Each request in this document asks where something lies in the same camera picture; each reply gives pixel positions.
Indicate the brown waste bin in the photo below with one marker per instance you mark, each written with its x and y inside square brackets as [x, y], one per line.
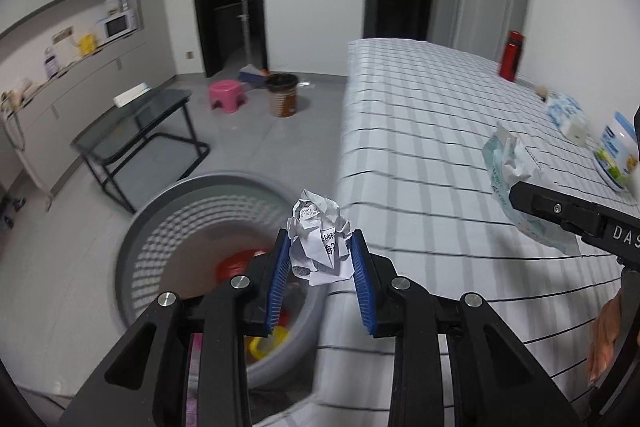
[282, 94]

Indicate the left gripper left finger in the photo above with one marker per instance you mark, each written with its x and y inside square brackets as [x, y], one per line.
[143, 380]

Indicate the white microwave oven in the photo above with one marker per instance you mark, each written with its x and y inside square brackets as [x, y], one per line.
[115, 26]

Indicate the black glass side table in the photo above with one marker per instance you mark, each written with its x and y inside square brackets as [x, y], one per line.
[110, 142]

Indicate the broom with blue head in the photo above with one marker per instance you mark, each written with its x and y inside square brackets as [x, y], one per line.
[249, 74]

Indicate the red thermos bottle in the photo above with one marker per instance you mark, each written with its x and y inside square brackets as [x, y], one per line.
[511, 55]

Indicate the blue white tissue pack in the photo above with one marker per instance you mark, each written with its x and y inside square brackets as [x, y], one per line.
[567, 116]

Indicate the white box on side table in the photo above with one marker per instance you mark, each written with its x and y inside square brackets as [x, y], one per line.
[130, 95]

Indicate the right hand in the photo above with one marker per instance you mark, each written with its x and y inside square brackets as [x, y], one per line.
[605, 331]

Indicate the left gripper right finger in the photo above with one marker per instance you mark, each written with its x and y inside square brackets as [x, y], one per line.
[495, 380]

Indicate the yellow box on counter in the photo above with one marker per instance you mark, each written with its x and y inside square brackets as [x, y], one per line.
[87, 45]

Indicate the grey perforated laundry basket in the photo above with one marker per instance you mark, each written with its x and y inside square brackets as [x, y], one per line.
[177, 241]

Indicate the black white checkered tablecloth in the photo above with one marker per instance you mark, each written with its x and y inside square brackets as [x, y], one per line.
[412, 178]

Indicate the pink plastic stool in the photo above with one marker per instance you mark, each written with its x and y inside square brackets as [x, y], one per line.
[228, 95]

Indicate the white paper ball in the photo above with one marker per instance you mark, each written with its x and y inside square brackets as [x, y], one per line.
[319, 236]

